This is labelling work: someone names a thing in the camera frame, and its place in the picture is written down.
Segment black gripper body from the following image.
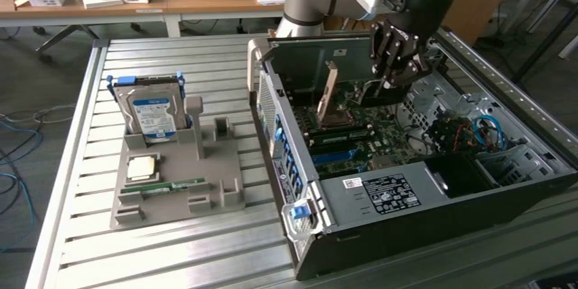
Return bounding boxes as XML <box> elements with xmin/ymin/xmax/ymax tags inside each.
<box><xmin>382</xmin><ymin>0</ymin><xmax>456</xmax><ymax>49</ymax></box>

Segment graphics card with metal bracket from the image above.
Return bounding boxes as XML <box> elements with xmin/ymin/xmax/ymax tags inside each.
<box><xmin>314</xmin><ymin>60</ymin><xmax>410</xmax><ymax>126</ymax></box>

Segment CPU socket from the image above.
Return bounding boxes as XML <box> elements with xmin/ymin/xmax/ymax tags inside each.
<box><xmin>316</xmin><ymin>104</ymin><xmax>358</xmax><ymax>129</ymax></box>

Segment green motherboard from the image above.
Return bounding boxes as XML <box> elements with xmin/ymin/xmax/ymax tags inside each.
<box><xmin>289</xmin><ymin>89</ymin><xmax>434</xmax><ymax>180</ymax></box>

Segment installed black RAM stick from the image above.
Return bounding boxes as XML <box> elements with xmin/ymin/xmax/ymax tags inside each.
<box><xmin>309</xmin><ymin>129</ymin><xmax>370</xmax><ymax>146</ymax></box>

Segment chipset heat sink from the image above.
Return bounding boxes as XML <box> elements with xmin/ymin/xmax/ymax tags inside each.
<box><xmin>370</xmin><ymin>156</ymin><xmax>401</xmax><ymax>171</ymax></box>

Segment long blue expansion slot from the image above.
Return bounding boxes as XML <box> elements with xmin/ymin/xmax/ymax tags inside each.
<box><xmin>313</xmin><ymin>151</ymin><xmax>360</xmax><ymax>165</ymax></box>

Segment black plastic shroud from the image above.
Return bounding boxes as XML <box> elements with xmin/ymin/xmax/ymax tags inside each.
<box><xmin>424</xmin><ymin>152</ymin><xmax>501</xmax><ymax>199</ymax></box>

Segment metal disk bay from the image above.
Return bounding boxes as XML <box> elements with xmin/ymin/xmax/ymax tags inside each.
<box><xmin>474</xmin><ymin>143</ymin><xmax>560</xmax><ymax>187</ymax></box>

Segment wooden desk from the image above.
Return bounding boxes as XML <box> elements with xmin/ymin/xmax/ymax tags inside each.
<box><xmin>0</xmin><ymin>0</ymin><xmax>416</xmax><ymax>38</ymax></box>

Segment grey power supply unit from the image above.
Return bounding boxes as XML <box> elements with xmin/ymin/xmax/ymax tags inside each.
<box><xmin>316</xmin><ymin>162</ymin><xmax>449</xmax><ymax>231</ymax></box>

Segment blue case latch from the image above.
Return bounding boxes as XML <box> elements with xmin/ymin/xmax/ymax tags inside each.
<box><xmin>289</xmin><ymin>202</ymin><xmax>317</xmax><ymax>223</ymax></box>

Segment black open PC case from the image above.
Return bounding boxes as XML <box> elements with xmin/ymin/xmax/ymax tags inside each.
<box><xmin>247</xmin><ymin>26</ymin><xmax>578</xmax><ymax>282</ymax></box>

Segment grey parts rack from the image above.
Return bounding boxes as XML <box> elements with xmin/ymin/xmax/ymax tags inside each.
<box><xmin>111</xmin><ymin>95</ymin><xmax>249</xmax><ymax>234</ymax></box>

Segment green RAM stick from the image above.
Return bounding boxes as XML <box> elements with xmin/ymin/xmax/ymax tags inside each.
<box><xmin>122</xmin><ymin>177</ymin><xmax>209</xmax><ymax>195</ymax></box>

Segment silver CPU chip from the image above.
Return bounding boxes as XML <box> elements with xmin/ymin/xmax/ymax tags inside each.
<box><xmin>127</xmin><ymin>158</ymin><xmax>159</xmax><ymax>181</ymax></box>

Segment black chair base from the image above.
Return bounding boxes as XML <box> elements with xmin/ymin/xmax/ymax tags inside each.
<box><xmin>35</xmin><ymin>24</ymin><xmax>102</xmax><ymax>64</ymax></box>

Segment blue data wire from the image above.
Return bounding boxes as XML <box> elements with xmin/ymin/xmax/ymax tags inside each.
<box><xmin>472</xmin><ymin>115</ymin><xmax>508</xmax><ymax>154</ymax></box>

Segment red orange wire bundle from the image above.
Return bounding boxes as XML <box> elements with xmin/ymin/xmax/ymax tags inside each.
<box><xmin>452</xmin><ymin>118</ymin><xmax>482</xmax><ymax>151</ymax></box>

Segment white table frame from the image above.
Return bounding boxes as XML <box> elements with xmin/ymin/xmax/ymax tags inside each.
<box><xmin>526</xmin><ymin>0</ymin><xmax>578</xmax><ymax>60</ymax></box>

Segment hard disk with blue bracket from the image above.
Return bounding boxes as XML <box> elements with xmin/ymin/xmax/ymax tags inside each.
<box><xmin>105</xmin><ymin>71</ymin><xmax>187</xmax><ymax>144</ymax></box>

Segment grey floor cable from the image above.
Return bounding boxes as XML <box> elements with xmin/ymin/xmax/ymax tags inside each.
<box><xmin>0</xmin><ymin>104</ymin><xmax>77</xmax><ymax>126</ymax></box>

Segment black floor cable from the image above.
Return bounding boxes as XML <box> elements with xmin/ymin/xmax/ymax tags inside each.
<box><xmin>0</xmin><ymin>129</ymin><xmax>41</xmax><ymax>202</ymax></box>

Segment blue floor cable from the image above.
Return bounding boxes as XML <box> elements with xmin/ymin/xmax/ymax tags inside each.
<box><xmin>0</xmin><ymin>121</ymin><xmax>45</xmax><ymax>252</ymax></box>

